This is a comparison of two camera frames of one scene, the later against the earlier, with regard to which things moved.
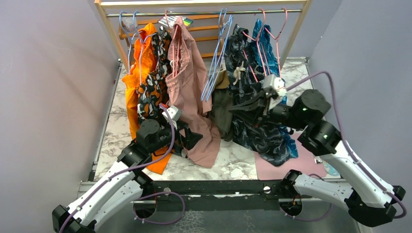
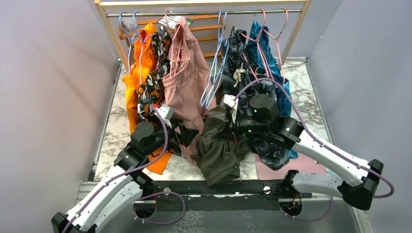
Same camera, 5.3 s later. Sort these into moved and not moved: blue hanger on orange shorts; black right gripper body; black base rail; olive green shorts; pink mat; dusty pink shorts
Moved: black right gripper body; olive green shorts
Not moved: blue hanger on orange shorts; black base rail; dusty pink shorts; pink mat
